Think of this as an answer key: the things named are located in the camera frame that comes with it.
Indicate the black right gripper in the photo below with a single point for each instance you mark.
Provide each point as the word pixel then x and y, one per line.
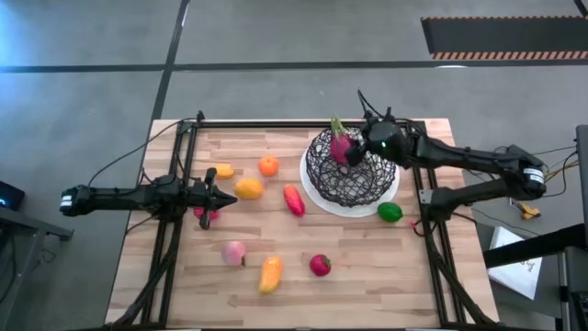
pixel 386 142

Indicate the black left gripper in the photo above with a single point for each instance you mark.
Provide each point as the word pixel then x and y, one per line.
pixel 202 197

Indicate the pink dragon fruit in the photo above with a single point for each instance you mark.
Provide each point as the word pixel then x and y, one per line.
pixel 340 147

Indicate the large yellow mango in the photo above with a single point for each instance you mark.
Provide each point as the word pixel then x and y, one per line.
pixel 248 188

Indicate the small yellow-orange fruit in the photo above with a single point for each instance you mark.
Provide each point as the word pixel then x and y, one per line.
pixel 225 171

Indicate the red bell pepper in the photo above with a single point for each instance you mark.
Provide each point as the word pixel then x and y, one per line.
pixel 198 213

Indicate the pink peach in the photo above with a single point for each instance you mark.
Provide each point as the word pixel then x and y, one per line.
pixel 233 253

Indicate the round orange tangerine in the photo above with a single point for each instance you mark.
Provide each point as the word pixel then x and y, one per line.
pixel 268 165

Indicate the green lime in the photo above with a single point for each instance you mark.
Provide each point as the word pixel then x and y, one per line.
pixel 390 212

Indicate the red oblong mango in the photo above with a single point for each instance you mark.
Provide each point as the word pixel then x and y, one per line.
pixel 294 200

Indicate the yellow-orange mango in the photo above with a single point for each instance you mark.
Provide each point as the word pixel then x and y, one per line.
pixel 270 275

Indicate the red strawberry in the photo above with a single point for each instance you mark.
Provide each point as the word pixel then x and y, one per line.
pixel 320 265

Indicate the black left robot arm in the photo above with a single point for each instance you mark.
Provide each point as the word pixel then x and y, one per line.
pixel 115 197

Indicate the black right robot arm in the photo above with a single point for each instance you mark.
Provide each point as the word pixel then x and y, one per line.
pixel 459 154

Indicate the small red tag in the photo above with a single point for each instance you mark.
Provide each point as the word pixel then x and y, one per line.
pixel 414 224

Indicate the black hazard-striped floor mat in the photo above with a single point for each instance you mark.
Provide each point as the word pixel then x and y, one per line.
pixel 505 34

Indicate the grey side table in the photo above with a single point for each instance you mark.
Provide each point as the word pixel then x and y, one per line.
pixel 27 225

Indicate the white paper sheet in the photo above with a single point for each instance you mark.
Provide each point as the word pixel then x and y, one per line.
pixel 516 271

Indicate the black desk beam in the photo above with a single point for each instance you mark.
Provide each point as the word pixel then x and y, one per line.
pixel 533 246

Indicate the black device with light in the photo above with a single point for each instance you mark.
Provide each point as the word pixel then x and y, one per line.
pixel 10 195

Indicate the grey cabinet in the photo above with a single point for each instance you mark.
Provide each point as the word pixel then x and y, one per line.
pixel 576 285

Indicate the black aluminium table frame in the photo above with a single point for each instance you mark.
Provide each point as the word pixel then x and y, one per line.
pixel 298 124

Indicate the grey metal bracket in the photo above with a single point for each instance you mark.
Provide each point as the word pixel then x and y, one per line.
pixel 425 197

